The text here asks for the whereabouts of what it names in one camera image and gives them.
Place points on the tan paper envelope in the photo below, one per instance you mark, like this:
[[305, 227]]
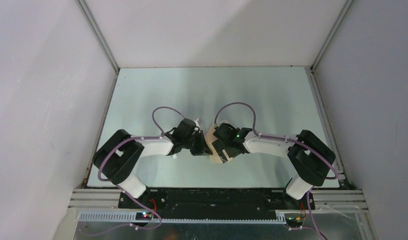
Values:
[[218, 153]]

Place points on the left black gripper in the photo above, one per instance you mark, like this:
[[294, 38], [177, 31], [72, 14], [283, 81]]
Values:
[[203, 149]]

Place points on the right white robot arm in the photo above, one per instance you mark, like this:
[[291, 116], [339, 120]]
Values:
[[310, 157]]

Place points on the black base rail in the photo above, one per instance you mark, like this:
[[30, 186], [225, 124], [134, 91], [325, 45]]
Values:
[[216, 203]]

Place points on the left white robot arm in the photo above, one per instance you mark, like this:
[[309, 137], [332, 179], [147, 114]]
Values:
[[116, 159]]

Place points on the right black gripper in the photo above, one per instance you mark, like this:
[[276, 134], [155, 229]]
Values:
[[219, 145]]

